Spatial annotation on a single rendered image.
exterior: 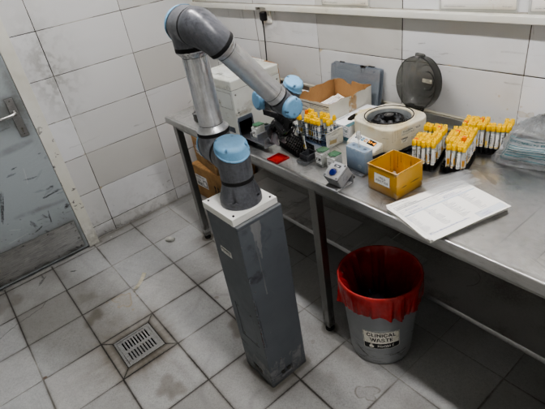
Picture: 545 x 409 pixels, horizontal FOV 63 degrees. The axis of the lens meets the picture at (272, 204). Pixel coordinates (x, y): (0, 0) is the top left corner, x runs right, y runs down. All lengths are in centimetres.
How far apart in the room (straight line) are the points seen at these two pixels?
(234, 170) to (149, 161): 194
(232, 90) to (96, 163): 149
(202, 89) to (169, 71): 180
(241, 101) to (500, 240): 121
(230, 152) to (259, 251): 38
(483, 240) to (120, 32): 250
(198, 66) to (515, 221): 108
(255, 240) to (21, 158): 184
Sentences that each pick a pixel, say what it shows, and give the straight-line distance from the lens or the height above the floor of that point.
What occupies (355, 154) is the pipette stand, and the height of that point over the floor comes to 95.
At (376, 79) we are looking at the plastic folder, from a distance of 219.
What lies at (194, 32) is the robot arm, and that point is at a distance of 138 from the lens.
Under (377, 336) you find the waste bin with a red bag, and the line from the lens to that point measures 199.
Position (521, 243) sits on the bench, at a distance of 142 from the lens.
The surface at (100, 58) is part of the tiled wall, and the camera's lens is 313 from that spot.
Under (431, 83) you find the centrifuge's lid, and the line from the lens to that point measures 200.
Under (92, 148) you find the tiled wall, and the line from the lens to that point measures 321.
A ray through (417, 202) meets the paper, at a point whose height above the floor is 89.
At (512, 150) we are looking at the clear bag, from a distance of 176.
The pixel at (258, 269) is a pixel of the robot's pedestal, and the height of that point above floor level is 66.
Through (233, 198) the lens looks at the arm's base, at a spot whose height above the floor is 94.
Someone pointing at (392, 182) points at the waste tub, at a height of 94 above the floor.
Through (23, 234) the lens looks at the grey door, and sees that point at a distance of 322.
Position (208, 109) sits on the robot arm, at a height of 122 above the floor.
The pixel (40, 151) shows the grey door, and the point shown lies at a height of 76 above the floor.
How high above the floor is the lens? 172
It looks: 32 degrees down
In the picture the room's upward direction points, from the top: 10 degrees counter-clockwise
